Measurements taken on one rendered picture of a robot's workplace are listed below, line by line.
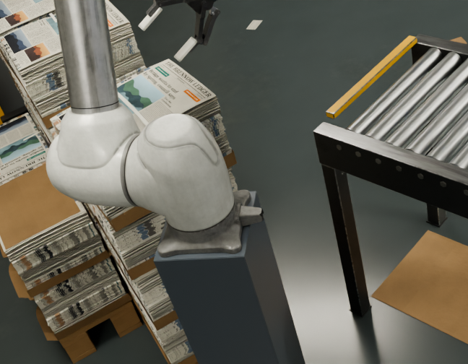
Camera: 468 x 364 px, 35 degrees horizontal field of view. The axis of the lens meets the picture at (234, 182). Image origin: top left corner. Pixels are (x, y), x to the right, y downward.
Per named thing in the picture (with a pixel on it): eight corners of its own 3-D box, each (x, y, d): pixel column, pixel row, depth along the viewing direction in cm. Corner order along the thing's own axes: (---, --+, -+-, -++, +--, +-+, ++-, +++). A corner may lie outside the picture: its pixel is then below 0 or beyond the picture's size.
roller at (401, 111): (368, 136, 203) (378, 152, 204) (458, 48, 224) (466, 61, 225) (356, 139, 207) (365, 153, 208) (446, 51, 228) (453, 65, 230)
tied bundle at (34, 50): (46, 131, 238) (16, 71, 224) (24, 93, 260) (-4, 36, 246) (152, 81, 246) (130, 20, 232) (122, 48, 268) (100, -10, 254)
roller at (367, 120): (339, 140, 212) (341, 128, 208) (429, 54, 234) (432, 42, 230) (354, 149, 210) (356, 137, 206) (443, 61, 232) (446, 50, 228)
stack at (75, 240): (72, 365, 272) (2, 253, 234) (21, 248, 329) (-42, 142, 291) (145, 324, 279) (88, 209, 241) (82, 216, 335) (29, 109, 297)
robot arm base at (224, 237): (259, 252, 152) (253, 233, 149) (157, 257, 158) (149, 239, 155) (269, 191, 166) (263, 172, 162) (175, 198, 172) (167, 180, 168)
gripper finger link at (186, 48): (191, 36, 194) (193, 37, 194) (173, 56, 194) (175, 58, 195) (196, 40, 192) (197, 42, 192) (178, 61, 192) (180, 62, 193)
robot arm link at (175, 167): (222, 235, 150) (193, 152, 137) (142, 230, 157) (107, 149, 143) (245, 182, 161) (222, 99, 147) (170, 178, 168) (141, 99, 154)
